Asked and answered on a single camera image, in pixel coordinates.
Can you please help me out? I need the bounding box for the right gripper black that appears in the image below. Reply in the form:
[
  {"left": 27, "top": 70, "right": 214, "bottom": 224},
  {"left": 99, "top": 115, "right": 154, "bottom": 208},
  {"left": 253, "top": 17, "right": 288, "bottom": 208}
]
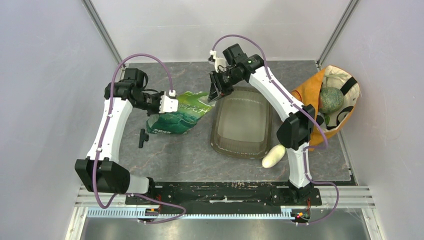
[{"left": 208, "top": 66, "right": 244, "bottom": 102}]

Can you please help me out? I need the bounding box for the green litter bag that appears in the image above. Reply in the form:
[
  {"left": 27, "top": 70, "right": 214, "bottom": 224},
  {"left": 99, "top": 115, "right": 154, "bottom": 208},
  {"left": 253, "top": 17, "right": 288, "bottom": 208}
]
[{"left": 146, "top": 91, "right": 216, "bottom": 135}]

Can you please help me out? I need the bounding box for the black bag clip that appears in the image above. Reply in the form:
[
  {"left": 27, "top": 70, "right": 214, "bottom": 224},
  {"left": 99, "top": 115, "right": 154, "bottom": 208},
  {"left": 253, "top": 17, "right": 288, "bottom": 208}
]
[{"left": 138, "top": 128, "right": 150, "bottom": 149}]

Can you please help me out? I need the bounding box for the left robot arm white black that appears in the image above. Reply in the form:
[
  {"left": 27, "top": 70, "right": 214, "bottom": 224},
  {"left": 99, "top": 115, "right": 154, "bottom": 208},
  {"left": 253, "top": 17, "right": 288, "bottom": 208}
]
[{"left": 74, "top": 68, "right": 178, "bottom": 204}]

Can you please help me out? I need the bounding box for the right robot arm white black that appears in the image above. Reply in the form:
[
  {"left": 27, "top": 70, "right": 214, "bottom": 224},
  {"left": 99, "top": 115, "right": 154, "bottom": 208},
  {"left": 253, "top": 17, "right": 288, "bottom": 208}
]
[{"left": 208, "top": 44, "right": 316, "bottom": 205}]

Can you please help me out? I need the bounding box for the grey plastic litter box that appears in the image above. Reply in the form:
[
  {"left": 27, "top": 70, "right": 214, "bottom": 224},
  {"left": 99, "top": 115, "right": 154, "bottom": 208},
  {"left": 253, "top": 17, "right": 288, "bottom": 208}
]
[{"left": 210, "top": 87, "right": 273, "bottom": 159}]

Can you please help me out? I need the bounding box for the white radish toy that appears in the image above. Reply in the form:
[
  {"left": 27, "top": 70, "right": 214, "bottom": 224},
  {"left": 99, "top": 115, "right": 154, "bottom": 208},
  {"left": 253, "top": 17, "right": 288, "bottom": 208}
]
[{"left": 261, "top": 144, "right": 286, "bottom": 169}]

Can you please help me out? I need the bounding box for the orange tote bag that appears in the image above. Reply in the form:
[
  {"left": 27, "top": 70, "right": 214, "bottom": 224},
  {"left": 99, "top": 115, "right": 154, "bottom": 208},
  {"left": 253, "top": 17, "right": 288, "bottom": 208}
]
[{"left": 291, "top": 65, "right": 361, "bottom": 139}]

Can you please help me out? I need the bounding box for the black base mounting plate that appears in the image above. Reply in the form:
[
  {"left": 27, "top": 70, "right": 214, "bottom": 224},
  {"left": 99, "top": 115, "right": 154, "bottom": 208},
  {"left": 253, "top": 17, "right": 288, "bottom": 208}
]
[{"left": 146, "top": 181, "right": 322, "bottom": 215}]

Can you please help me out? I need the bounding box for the green melon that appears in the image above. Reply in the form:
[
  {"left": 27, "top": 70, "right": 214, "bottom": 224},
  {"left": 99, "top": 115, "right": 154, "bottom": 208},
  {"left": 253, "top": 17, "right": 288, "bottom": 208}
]
[{"left": 318, "top": 87, "right": 344, "bottom": 114}]

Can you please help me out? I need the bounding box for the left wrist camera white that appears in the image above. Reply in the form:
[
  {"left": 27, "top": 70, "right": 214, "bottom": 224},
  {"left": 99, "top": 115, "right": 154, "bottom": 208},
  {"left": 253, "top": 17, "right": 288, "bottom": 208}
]
[{"left": 159, "top": 90, "right": 179, "bottom": 114}]

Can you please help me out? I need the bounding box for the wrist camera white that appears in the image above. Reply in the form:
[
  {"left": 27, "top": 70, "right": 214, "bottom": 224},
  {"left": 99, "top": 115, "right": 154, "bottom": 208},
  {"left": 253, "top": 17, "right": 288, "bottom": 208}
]
[
  {"left": 159, "top": 90, "right": 179, "bottom": 114},
  {"left": 207, "top": 50, "right": 227, "bottom": 72}
]

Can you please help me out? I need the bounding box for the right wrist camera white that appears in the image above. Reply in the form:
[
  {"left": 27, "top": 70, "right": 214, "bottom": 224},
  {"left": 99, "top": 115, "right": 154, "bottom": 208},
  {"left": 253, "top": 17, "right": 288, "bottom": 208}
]
[{"left": 207, "top": 50, "right": 227, "bottom": 72}]

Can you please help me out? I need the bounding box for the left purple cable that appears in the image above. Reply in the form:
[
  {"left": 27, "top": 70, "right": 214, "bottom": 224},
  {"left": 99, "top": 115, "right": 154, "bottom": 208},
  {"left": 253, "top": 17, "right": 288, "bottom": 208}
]
[{"left": 92, "top": 53, "right": 187, "bottom": 225}]

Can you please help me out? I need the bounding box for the purple cable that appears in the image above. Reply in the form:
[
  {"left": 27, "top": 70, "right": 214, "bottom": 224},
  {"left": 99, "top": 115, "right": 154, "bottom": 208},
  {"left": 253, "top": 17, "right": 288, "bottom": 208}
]
[
  {"left": 211, "top": 34, "right": 340, "bottom": 226},
  {"left": 92, "top": 53, "right": 187, "bottom": 225}
]

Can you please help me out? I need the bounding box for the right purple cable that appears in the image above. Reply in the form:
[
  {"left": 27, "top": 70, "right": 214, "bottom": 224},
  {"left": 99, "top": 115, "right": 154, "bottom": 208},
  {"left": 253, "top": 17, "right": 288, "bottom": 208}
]
[{"left": 211, "top": 34, "right": 340, "bottom": 226}]

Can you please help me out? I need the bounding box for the grey cable duct strip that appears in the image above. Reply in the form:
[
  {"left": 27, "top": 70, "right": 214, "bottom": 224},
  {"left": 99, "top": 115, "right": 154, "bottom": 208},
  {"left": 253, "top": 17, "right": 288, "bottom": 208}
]
[{"left": 87, "top": 207, "right": 295, "bottom": 221}]

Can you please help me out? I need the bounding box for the aluminium frame rail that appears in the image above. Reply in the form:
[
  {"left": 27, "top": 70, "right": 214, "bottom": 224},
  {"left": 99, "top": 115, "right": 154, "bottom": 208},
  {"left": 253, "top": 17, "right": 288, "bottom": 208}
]
[{"left": 75, "top": 185, "right": 376, "bottom": 209}]

